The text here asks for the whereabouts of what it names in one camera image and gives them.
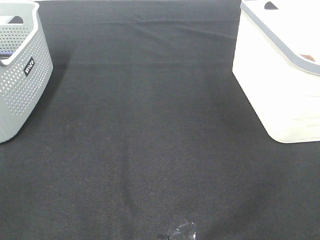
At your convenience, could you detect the brown microfibre towel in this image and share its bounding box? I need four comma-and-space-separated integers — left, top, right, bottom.
300, 54, 316, 62

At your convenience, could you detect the black fabric table mat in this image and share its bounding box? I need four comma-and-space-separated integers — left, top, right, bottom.
0, 0, 320, 240

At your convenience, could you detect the clear crumpled tape piece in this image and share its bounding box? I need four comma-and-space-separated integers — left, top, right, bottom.
156, 219, 197, 240

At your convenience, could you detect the white plastic basket grey rim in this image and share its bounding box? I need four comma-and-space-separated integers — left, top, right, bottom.
232, 0, 320, 144

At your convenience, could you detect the grey perforated plastic basket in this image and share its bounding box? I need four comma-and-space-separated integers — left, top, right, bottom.
0, 0, 53, 143

